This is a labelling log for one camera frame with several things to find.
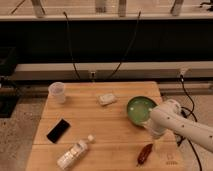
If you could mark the clear plastic bottle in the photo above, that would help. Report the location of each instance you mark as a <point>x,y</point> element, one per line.
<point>75,152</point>

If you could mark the clear plastic cup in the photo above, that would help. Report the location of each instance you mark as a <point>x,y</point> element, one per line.
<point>57,91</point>

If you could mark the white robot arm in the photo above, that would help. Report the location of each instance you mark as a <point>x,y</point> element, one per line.
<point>166,116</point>

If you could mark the black box at left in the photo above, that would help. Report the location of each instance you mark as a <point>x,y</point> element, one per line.
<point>8,63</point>

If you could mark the white sponge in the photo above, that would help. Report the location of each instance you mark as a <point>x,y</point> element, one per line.
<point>107,99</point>

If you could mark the black rectangular sponge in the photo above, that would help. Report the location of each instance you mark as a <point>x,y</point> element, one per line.
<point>56,132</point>

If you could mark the green bowl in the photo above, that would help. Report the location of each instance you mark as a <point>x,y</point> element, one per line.
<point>138,109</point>

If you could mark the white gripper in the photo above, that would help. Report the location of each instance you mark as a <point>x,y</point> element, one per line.
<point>157,133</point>

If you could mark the wall power outlet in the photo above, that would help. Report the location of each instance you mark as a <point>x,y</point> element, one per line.
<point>92,75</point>

